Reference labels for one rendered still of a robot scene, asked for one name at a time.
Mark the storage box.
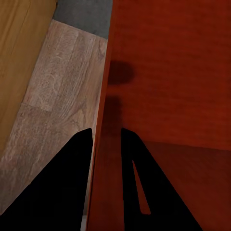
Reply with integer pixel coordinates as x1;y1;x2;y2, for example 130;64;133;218
85;0;231;231

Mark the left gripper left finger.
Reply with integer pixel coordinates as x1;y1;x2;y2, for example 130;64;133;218
0;128;93;231

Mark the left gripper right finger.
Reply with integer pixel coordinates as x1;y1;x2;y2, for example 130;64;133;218
121;128;203;231

